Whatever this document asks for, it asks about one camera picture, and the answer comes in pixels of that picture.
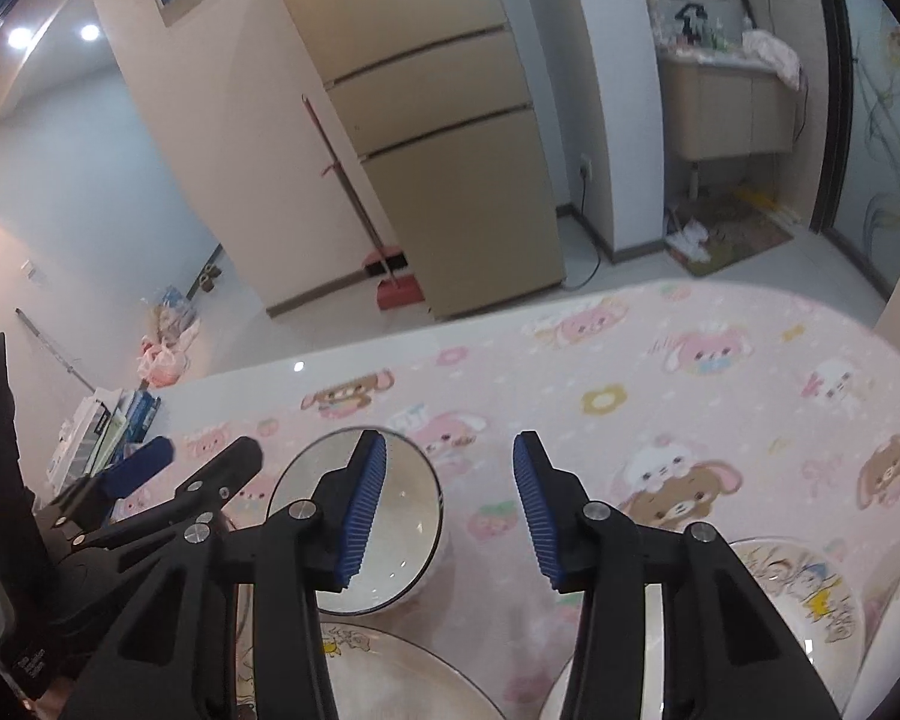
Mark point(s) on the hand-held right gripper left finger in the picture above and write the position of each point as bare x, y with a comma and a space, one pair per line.
361, 514

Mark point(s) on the beige vanity cabinet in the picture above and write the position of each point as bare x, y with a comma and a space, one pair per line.
727, 109

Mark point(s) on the beige refrigerator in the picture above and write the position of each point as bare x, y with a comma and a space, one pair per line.
435, 90

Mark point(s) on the metal rod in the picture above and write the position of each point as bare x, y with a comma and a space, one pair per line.
52, 349

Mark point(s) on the round ceiling light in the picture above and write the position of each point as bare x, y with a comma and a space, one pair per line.
19, 36
90, 31

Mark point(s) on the clear plastic bag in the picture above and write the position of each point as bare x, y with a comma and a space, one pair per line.
172, 315

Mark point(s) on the pink plastic bag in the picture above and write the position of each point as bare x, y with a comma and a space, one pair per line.
161, 366

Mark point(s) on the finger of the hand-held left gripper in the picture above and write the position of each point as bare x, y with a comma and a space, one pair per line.
142, 463
225, 469

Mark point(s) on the stack of books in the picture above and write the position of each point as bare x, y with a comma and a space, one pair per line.
105, 427

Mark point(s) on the pink cartoon print tablecloth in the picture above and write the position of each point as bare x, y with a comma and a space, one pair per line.
645, 405

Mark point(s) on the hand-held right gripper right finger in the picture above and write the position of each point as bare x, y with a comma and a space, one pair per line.
536, 514

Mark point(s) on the white rag pile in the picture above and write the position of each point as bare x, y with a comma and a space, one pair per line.
688, 236

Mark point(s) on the red dustpan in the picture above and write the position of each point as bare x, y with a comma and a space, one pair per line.
399, 294

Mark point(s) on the floral glass door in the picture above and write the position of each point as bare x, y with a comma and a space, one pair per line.
889, 127

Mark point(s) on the white wall outlet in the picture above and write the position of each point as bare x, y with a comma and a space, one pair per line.
587, 165

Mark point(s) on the white cartoon print plate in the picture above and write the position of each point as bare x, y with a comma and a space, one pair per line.
795, 600
405, 682

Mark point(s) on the pair of shoes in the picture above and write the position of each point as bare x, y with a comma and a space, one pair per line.
210, 279

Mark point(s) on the white bowl dark rim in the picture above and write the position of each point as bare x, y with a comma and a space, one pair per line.
894, 630
409, 510

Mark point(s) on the brown door mat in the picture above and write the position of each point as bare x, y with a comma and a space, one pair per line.
742, 232

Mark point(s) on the white cloth on vanity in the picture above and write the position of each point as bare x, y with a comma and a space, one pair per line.
772, 52

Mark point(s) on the black door frame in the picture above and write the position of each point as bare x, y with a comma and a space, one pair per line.
831, 90

